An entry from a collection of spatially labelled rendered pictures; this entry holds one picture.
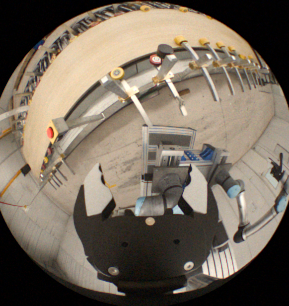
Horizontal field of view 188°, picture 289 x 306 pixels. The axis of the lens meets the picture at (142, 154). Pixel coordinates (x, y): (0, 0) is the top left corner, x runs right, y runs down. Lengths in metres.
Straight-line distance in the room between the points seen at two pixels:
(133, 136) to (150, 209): 1.25
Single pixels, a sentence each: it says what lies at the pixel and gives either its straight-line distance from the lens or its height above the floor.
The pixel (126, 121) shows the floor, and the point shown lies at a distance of 1.46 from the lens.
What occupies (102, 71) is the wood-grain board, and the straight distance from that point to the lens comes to 0.65.
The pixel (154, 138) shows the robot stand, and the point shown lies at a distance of 1.29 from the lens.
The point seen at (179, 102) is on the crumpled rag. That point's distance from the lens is 0.61.
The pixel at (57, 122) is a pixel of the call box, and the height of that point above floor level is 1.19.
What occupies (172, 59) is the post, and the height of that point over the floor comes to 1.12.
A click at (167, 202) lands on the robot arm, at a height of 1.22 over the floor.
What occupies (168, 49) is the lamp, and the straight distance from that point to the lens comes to 0.41.
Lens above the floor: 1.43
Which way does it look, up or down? 63 degrees down
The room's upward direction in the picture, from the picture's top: 179 degrees clockwise
